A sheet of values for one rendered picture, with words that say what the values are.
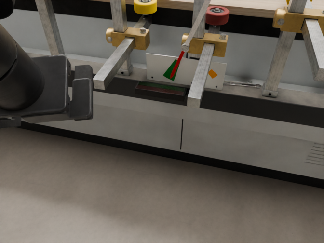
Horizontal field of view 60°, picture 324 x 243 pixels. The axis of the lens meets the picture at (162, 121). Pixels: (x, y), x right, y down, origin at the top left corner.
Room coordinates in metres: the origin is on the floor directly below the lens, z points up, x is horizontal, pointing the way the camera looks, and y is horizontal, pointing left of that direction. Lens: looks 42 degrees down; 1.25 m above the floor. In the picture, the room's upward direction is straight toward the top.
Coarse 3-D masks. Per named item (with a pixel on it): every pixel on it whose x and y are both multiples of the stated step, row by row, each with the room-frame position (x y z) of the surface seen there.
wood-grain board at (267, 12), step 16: (96, 0) 1.09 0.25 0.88; (128, 0) 1.06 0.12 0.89; (160, 0) 1.03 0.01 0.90; (176, 0) 1.01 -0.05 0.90; (192, 0) 1.01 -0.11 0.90; (224, 0) 1.01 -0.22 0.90; (240, 0) 1.01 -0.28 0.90; (256, 0) 1.01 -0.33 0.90; (272, 0) 1.01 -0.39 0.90; (320, 0) 1.02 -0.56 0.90; (256, 16) 0.94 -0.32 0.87; (272, 16) 0.93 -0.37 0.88
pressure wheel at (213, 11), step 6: (210, 6) 0.94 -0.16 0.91; (216, 6) 0.94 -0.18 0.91; (210, 12) 0.89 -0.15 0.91; (216, 12) 0.90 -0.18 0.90; (222, 12) 0.90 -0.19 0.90; (228, 12) 0.89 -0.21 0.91; (210, 18) 0.88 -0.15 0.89; (216, 18) 0.87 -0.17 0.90; (222, 18) 0.87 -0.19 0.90; (228, 18) 0.90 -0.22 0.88; (210, 24) 0.88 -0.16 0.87; (216, 24) 0.87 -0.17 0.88; (222, 24) 0.87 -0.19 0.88
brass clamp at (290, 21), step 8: (280, 8) 0.76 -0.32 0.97; (280, 16) 0.73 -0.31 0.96; (288, 16) 0.72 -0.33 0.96; (296, 16) 0.72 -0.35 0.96; (304, 16) 0.71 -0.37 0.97; (312, 16) 0.71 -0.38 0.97; (320, 16) 0.70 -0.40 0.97; (272, 24) 0.76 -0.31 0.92; (280, 24) 0.72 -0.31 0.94; (288, 24) 0.72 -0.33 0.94; (296, 24) 0.72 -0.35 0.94; (320, 24) 0.70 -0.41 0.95; (296, 32) 0.72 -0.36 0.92
